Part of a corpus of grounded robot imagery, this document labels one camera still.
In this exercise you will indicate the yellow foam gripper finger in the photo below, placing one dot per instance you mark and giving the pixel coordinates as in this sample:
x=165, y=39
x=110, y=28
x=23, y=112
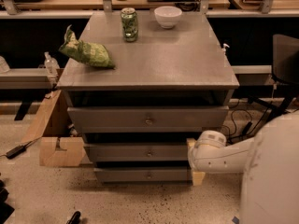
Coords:
x=197, y=177

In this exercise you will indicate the grey drawer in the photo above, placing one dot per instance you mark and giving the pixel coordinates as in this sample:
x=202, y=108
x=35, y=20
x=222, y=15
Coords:
x=111, y=175
x=146, y=120
x=137, y=152

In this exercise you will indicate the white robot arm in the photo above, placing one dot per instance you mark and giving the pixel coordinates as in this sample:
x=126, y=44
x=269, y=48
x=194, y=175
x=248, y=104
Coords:
x=269, y=163

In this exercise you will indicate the grey top drawer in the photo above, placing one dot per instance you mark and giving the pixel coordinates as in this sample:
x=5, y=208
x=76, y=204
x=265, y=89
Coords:
x=146, y=120

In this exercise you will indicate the grey bottom drawer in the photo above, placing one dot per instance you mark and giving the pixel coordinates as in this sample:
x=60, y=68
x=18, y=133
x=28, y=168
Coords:
x=111, y=175

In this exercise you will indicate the grey drawer cabinet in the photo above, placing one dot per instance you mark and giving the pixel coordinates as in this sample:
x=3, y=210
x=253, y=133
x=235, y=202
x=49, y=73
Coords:
x=179, y=67

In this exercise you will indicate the white pump dispenser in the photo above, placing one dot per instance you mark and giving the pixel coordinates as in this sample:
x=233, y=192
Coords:
x=225, y=48

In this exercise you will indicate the black object bottom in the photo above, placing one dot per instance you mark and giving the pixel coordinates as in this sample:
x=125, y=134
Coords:
x=75, y=219

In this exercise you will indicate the cardboard box left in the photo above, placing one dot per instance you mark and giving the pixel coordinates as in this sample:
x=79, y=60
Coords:
x=50, y=127

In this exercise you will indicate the green chip bag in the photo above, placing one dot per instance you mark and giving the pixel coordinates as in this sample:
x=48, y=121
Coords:
x=92, y=54

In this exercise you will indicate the white bowl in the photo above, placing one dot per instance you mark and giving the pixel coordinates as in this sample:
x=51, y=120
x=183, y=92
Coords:
x=167, y=16

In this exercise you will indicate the green soda can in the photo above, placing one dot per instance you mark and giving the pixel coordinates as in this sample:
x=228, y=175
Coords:
x=129, y=23

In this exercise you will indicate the black power adapter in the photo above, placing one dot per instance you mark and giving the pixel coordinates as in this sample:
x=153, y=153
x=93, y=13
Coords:
x=14, y=152

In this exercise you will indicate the clear plastic bottle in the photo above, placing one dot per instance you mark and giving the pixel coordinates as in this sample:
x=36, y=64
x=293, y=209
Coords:
x=51, y=64

